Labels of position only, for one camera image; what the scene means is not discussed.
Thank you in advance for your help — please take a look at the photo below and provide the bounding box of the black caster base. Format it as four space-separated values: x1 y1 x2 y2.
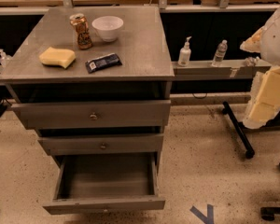
260 162 280 221

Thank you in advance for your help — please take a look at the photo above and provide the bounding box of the dark blue rxbar wrapper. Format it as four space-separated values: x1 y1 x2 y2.
85 53 122 74

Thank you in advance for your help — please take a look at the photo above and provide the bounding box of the crumpled clear plastic wrap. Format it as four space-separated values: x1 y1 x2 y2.
244 57 260 66

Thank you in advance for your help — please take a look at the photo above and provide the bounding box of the black stand leg frame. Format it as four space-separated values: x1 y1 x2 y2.
222 102 280 159

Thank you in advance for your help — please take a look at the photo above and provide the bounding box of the white pump lotion bottle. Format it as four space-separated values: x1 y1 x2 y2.
177 36 191 66

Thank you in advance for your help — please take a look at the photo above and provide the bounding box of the clear water bottle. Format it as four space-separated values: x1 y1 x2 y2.
212 40 228 67

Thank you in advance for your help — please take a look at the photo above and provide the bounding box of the grey open bottom drawer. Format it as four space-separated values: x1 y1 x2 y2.
42 152 166 216

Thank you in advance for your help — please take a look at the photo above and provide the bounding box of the clear pump sanitizer bottle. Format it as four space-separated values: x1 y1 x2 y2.
0 49 11 67

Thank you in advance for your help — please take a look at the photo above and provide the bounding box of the yellow sponge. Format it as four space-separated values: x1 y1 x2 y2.
39 47 76 69

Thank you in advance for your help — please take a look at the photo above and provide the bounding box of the grey top drawer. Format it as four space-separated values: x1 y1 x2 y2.
12 100 171 130

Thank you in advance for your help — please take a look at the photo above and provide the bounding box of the grey drawer cabinet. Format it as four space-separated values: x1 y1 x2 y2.
0 5 175 216

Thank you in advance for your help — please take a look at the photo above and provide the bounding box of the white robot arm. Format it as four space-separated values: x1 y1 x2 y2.
240 7 280 129

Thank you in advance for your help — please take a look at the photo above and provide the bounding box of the grey middle drawer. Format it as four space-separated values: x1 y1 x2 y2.
39 133 163 156

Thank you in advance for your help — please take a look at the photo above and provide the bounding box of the crushed orange drink can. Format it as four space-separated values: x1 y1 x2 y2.
70 13 92 49

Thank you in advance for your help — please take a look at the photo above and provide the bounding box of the white bowl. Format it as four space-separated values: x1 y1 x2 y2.
91 16 124 42

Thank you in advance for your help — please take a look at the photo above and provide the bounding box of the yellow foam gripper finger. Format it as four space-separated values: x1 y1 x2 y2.
240 28 262 53
243 66 280 129

